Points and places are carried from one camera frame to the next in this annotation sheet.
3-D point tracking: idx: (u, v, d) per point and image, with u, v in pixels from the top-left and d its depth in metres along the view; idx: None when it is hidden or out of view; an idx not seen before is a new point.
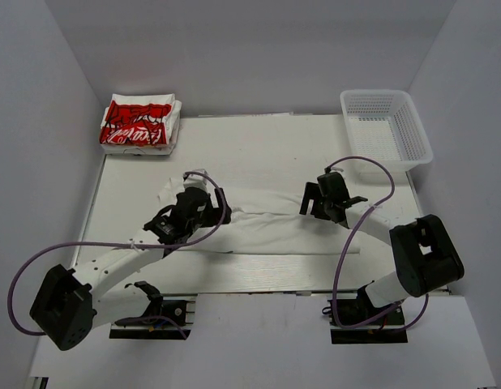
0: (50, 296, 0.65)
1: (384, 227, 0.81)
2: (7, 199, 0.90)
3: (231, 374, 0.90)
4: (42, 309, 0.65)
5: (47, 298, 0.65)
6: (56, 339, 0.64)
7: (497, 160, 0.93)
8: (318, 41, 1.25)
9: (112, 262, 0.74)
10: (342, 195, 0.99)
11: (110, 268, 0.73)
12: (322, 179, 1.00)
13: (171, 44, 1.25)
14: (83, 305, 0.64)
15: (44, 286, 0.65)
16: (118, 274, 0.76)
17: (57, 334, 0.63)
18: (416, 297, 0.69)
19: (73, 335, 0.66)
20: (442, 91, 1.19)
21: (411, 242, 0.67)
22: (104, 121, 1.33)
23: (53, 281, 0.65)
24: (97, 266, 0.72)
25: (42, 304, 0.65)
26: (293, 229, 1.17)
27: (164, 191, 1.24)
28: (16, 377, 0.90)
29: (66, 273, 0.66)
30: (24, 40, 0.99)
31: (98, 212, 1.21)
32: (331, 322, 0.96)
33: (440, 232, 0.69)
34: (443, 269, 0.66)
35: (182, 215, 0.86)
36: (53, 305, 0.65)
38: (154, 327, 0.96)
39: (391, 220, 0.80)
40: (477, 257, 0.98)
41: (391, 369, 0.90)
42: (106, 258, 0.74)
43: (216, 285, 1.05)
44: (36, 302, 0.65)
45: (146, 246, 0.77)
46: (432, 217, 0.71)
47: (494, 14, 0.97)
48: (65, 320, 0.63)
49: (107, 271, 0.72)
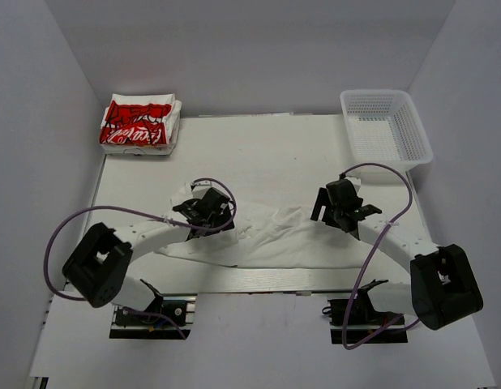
0: (91, 250, 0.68)
1: (402, 252, 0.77)
2: (6, 199, 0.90)
3: (232, 374, 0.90)
4: (79, 265, 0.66)
5: (87, 253, 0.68)
6: (89, 292, 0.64)
7: (497, 160, 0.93)
8: (317, 41, 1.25)
9: (148, 228, 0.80)
10: (353, 204, 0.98)
11: (147, 233, 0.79)
12: (332, 185, 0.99)
13: (170, 44, 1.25)
14: (122, 258, 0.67)
15: (84, 241, 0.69)
16: (150, 242, 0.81)
17: (94, 285, 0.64)
18: (431, 329, 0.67)
19: (104, 294, 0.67)
20: (442, 91, 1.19)
21: (428, 270, 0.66)
22: (104, 121, 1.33)
23: (95, 234, 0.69)
24: (135, 229, 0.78)
25: (79, 259, 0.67)
26: (296, 237, 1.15)
27: (178, 195, 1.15)
28: (17, 377, 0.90)
29: (107, 231, 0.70)
30: (24, 40, 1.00)
31: (101, 212, 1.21)
32: (331, 322, 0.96)
33: (461, 264, 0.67)
34: (462, 302, 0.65)
35: (208, 206, 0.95)
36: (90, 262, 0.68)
38: (154, 327, 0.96)
39: (410, 245, 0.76)
40: (478, 257, 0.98)
41: (391, 369, 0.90)
42: (143, 226, 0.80)
43: (217, 287, 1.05)
44: (74, 258, 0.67)
45: (177, 223, 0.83)
46: (455, 247, 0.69)
47: (493, 14, 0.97)
48: (103, 273, 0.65)
49: (143, 235, 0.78)
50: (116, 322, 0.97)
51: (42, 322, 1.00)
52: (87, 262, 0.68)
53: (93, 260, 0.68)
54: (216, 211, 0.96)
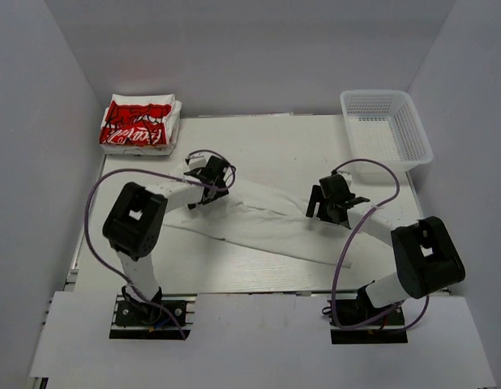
0: (127, 207, 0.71)
1: (387, 228, 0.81)
2: (6, 199, 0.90)
3: (232, 374, 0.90)
4: (118, 220, 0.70)
5: (123, 210, 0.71)
6: (134, 243, 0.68)
7: (497, 160, 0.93)
8: (317, 42, 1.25)
9: (173, 186, 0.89)
10: (344, 196, 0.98)
11: (173, 190, 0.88)
12: (324, 179, 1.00)
13: (171, 45, 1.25)
14: (160, 208, 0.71)
15: (120, 198, 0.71)
16: (175, 199, 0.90)
17: (137, 237, 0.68)
18: (417, 299, 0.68)
19: (146, 243, 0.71)
20: (442, 91, 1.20)
21: (410, 243, 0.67)
22: (104, 121, 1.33)
23: (129, 193, 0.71)
24: (162, 186, 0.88)
25: (117, 216, 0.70)
26: (289, 224, 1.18)
27: (176, 169, 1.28)
28: (17, 377, 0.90)
29: (139, 188, 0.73)
30: (24, 41, 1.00)
31: (102, 213, 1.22)
32: (331, 322, 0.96)
33: (442, 234, 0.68)
34: (445, 271, 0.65)
35: (213, 169, 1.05)
36: (127, 218, 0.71)
38: (154, 327, 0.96)
39: (393, 221, 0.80)
40: (477, 256, 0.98)
41: (391, 370, 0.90)
42: (169, 184, 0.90)
43: (216, 286, 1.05)
44: (113, 215, 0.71)
45: (194, 182, 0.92)
46: (434, 220, 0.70)
47: (493, 15, 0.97)
48: (144, 224, 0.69)
49: (170, 191, 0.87)
50: (116, 322, 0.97)
51: (42, 322, 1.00)
52: (126, 218, 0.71)
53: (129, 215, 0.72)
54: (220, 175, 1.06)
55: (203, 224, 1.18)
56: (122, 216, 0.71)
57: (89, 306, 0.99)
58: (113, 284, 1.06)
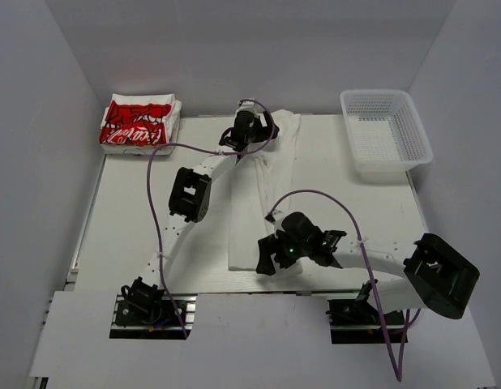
0: (183, 185, 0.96)
1: (388, 263, 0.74)
2: (6, 198, 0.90)
3: (231, 374, 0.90)
4: (179, 197, 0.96)
5: (181, 189, 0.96)
6: (194, 213, 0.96)
7: (497, 160, 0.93)
8: (317, 41, 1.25)
9: (214, 163, 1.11)
10: (317, 237, 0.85)
11: (214, 166, 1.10)
12: (290, 226, 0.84)
13: (170, 45, 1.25)
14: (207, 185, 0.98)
15: (177, 181, 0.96)
16: (217, 172, 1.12)
17: (196, 208, 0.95)
18: (457, 319, 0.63)
19: (201, 211, 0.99)
20: (442, 91, 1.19)
21: (422, 269, 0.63)
22: (104, 121, 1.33)
23: (182, 176, 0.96)
24: (206, 165, 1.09)
25: (177, 194, 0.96)
26: (293, 202, 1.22)
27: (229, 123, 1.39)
28: (17, 377, 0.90)
29: (189, 171, 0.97)
30: (24, 41, 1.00)
31: (101, 212, 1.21)
32: (331, 322, 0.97)
33: (442, 245, 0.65)
34: (464, 280, 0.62)
35: (240, 132, 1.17)
36: (185, 194, 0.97)
38: (153, 327, 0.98)
39: (394, 253, 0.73)
40: (479, 257, 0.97)
41: (392, 371, 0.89)
42: (209, 161, 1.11)
43: (216, 285, 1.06)
44: (173, 194, 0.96)
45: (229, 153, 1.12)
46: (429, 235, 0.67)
47: (493, 14, 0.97)
48: (199, 198, 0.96)
49: (212, 168, 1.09)
50: (116, 322, 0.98)
51: (42, 322, 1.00)
52: (184, 194, 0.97)
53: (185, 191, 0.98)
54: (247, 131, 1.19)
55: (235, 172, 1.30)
56: (180, 194, 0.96)
57: (89, 307, 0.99)
58: (113, 284, 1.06)
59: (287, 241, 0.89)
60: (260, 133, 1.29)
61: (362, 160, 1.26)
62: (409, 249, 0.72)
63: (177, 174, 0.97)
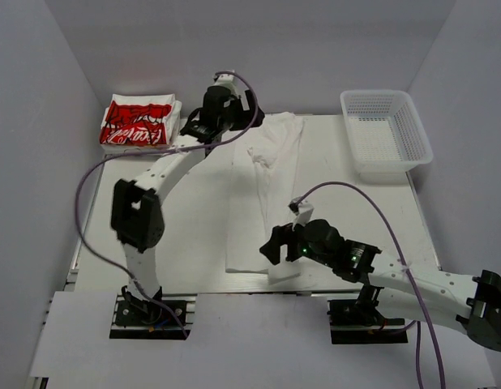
0: (122, 206, 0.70)
1: (443, 299, 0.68)
2: (6, 198, 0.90)
3: (231, 374, 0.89)
4: (122, 220, 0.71)
5: (121, 210, 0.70)
6: (141, 241, 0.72)
7: (497, 160, 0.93)
8: (317, 41, 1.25)
9: (165, 168, 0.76)
10: (340, 246, 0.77)
11: (166, 173, 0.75)
12: (318, 238, 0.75)
13: (170, 45, 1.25)
14: (156, 204, 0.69)
15: (114, 200, 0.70)
16: (172, 178, 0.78)
17: (142, 235, 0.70)
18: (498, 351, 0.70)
19: (153, 237, 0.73)
20: (442, 91, 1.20)
21: (486, 309, 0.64)
22: (104, 121, 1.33)
23: (121, 193, 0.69)
24: (153, 173, 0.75)
25: (118, 216, 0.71)
26: (296, 203, 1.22)
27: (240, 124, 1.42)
28: (17, 376, 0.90)
29: (128, 185, 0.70)
30: (25, 41, 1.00)
31: (101, 212, 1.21)
32: (331, 322, 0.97)
33: None
34: None
35: (211, 111, 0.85)
36: (128, 214, 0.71)
38: (154, 327, 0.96)
39: (448, 288, 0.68)
40: (480, 257, 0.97)
41: (391, 371, 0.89)
42: (159, 165, 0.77)
43: (217, 285, 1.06)
44: (113, 215, 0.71)
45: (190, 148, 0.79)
46: (489, 274, 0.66)
47: (493, 14, 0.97)
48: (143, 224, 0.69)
49: (164, 176, 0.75)
50: (116, 322, 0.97)
51: (42, 322, 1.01)
52: (127, 215, 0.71)
53: (128, 208, 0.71)
54: (223, 114, 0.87)
55: (234, 171, 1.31)
56: (122, 215, 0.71)
57: (90, 306, 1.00)
58: (113, 284, 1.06)
59: (301, 241, 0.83)
60: (241, 116, 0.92)
61: (362, 160, 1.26)
62: (472, 288, 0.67)
63: (114, 191, 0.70)
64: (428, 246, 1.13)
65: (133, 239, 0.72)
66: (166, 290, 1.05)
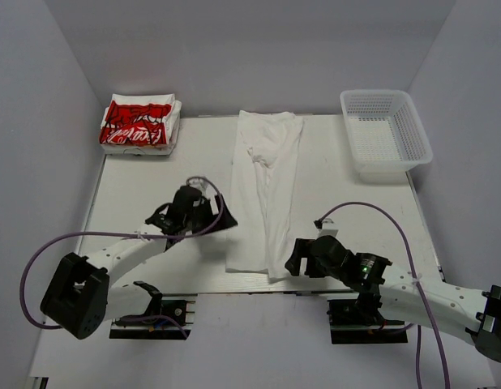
0: (66, 283, 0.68)
1: (452, 312, 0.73)
2: (7, 198, 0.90)
3: (230, 374, 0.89)
4: (58, 298, 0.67)
5: (62, 287, 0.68)
6: (73, 325, 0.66)
7: (497, 160, 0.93)
8: (316, 40, 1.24)
9: (123, 250, 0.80)
10: (349, 260, 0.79)
11: (122, 254, 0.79)
12: (323, 251, 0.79)
13: (170, 44, 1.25)
14: (100, 287, 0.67)
15: (58, 274, 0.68)
16: (126, 263, 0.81)
17: (75, 317, 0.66)
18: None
19: (88, 323, 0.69)
20: (442, 91, 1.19)
21: (494, 324, 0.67)
22: (104, 121, 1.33)
23: (69, 265, 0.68)
24: (109, 252, 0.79)
25: (57, 292, 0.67)
26: (296, 203, 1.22)
27: (240, 124, 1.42)
28: (17, 376, 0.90)
29: (80, 260, 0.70)
30: (24, 40, 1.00)
31: (101, 212, 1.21)
32: (331, 322, 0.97)
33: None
34: None
35: (179, 209, 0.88)
36: (68, 293, 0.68)
38: (154, 327, 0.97)
39: (458, 301, 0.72)
40: (480, 258, 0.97)
41: (391, 371, 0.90)
42: (117, 247, 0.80)
43: (216, 285, 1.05)
44: (51, 292, 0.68)
45: (152, 237, 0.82)
46: (498, 289, 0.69)
47: (493, 14, 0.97)
48: (83, 302, 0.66)
49: (118, 257, 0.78)
50: (116, 322, 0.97)
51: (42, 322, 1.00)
52: (67, 294, 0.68)
53: (71, 290, 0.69)
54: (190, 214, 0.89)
55: (233, 170, 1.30)
56: (62, 293, 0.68)
57: None
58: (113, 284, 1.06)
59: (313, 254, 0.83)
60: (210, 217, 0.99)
61: (362, 160, 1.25)
62: (481, 302, 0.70)
63: (59, 267, 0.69)
64: (429, 246, 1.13)
65: (66, 325, 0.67)
66: (164, 291, 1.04)
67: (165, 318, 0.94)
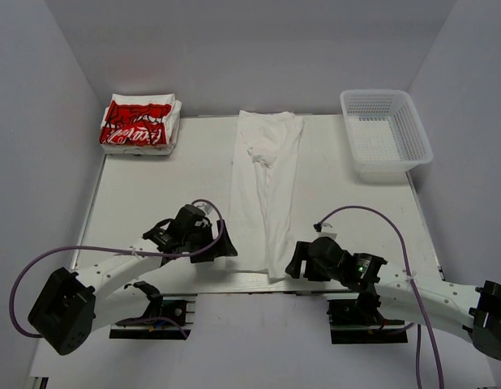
0: (53, 297, 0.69)
1: (447, 308, 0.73)
2: (6, 198, 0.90)
3: (230, 374, 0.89)
4: (44, 312, 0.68)
5: (49, 301, 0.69)
6: (56, 341, 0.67)
7: (497, 160, 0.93)
8: (316, 40, 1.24)
9: (114, 267, 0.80)
10: (347, 260, 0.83)
11: (112, 272, 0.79)
12: (319, 251, 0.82)
13: (170, 44, 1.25)
14: (86, 307, 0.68)
15: (48, 288, 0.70)
16: (117, 280, 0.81)
17: (59, 333, 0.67)
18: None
19: (71, 340, 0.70)
20: (442, 91, 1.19)
21: (488, 320, 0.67)
22: (104, 121, 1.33)
23: (57, 280, 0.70)
24: (100, 270, 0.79)
25: (44, 307, 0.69)
26: (296, 203, 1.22)
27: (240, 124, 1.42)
28: (16, 376, 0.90)
29: (70, 276, 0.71)
30: (24, 40, 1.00)
31: (101, 212, 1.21)
32: (331, 322, 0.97)
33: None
34: None
35: (181, 228, 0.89)
36: (54, 308, 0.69)
38: (154, 327, 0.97)
39: (451, 297, 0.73)
40: (480, 257, 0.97)
41: (391, 371, 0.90)
42: (109, 263, 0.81)
43: (216, 285, 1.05)
44: (39, 305, 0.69)
45: (145, 254, 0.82)
46: (492, 285, 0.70)
47: (493, 14, 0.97)
48: (67, 320, 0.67)
49: (109, 275, 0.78)
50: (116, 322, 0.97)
51: None
52: (54, 309, 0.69)
53: (58, 305, 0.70)
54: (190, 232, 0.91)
55: (233, 170, 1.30)
56: (49, 307, 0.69)
57: None
58: None
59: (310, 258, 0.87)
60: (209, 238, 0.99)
61: (362, 160, 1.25)
62: (475, 298, 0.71)
63: (49, 280, 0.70)
64: (429, 246, 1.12)
65: (49, 339, 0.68)
66: (164, 292, 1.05)
67: (164, 319, 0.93)
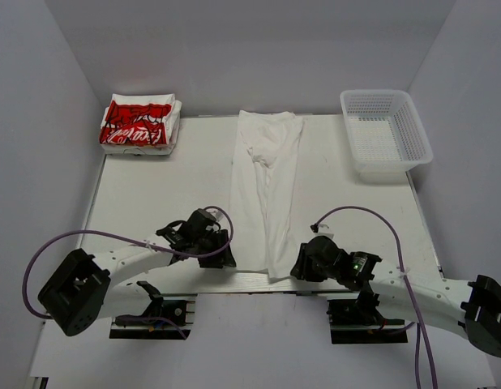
0: (68, 276, 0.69)
1: (439, 303, 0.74)
2: (6, 198, 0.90)
3: (230, 374, 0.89)
4: (57, 290, 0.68)
5: (63, 279, 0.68)
6: (64, 320, 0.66)
7: (497, 160, 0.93)
8: (316, 40, 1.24)
9: (130, 255, 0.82)
10: (342, 259, 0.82)
11: (126, 260, 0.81)
12: (315, 250, 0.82)
13: (170, 44, 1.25)
14: (100, 289, 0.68)
15: (64, 267, 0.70)
16: (127, 271, 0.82)
17: (69, 312, 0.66)
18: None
19: (79, 322, 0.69)
20: (442, 91, 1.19)
21: (480, 314, 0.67)
22: (104, 121, 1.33)
23: (74, 260, 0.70)
24: (115, 255, 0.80)
25: (57, 285, 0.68)
26: (295, 203, 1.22)
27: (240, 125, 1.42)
28: (17, 376, 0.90)
29: (87, 258, 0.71)
30: (24, 40, 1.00)
31: (101, 212, 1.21)
32: (331, 322, 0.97)
33: (498, 290, 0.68)
34: None
35: (193, 231, 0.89)
36: (66, 288, 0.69)
38: (154, 327, 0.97)
39: (444, 292, 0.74)
40: (480, 257, 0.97)
41: (391, 371, 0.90)
42: (125, 251, 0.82)
43: (216, 285, 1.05)
44: (52, 283, 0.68)
45: (159, 248, 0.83)
46: (484, 279, 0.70)
47: (493, 14, 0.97)
48: (80, 299, 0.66)
49: (123, 262, 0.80)
50: (116, 322, 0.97)
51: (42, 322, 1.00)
52: (66, 288, 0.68)
53: (70, 285, 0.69)
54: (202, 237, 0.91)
55: (233, 171, 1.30)
56: (62, 286, 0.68)
57: None
58: None
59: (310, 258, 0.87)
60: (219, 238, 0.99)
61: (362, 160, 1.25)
62: (467, 292, 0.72)
63: (66, 259, 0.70)
64: (429, 246, 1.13)
65: (57, 318, 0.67)
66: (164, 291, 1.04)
67: (164, 318, 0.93)
